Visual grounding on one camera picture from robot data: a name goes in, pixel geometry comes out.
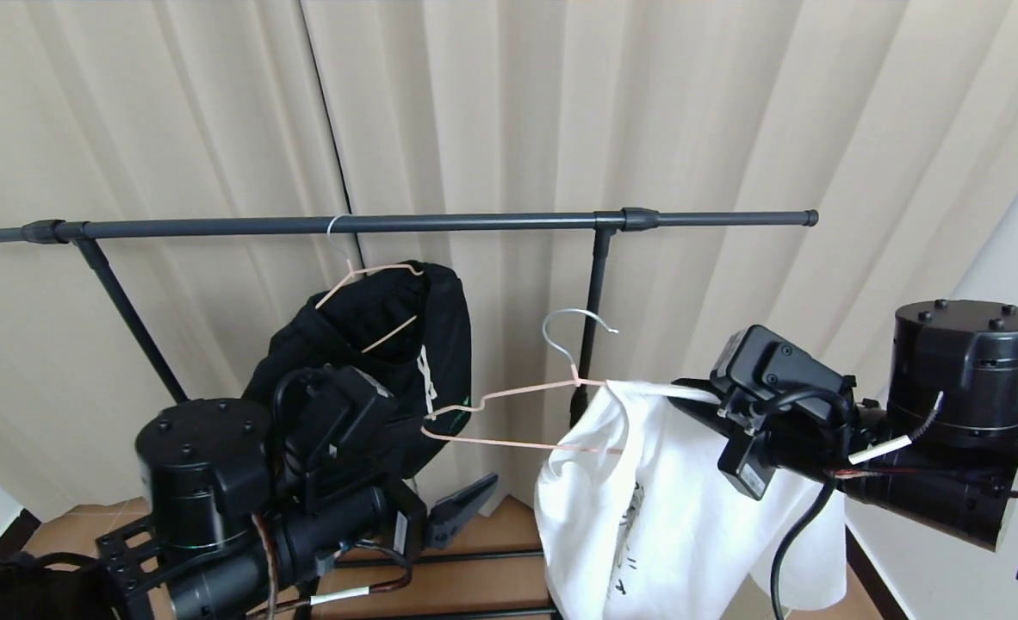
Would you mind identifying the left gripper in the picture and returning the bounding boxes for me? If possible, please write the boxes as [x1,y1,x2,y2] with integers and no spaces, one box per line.
[337,478,430,565]

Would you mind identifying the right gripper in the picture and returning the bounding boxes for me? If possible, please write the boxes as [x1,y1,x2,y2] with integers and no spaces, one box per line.
[670,377,865,502]

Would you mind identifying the pink clothes hanger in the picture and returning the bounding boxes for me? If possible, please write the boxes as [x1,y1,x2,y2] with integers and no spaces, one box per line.
[313,214,425,356]
[419,307,723,456]

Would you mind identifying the white garment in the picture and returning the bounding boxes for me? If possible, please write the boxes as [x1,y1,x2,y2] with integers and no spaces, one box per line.
[532,379,848,620]

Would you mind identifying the black shorts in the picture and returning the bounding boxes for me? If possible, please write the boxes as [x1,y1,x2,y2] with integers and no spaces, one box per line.
[242,260,474,483]

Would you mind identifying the black clothes rack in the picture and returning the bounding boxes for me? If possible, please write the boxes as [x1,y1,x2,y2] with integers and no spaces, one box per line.
[0,208,821,620]

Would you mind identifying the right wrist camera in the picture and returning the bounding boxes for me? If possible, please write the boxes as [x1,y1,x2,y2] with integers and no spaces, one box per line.
[709,324,860,433]

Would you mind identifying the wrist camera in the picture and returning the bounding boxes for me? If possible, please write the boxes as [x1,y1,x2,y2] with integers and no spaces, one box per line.
[271,363,399,518]
[709,324,860,433]

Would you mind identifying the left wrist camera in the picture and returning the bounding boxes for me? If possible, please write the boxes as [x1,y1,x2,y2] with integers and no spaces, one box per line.
[271,363,399,518]

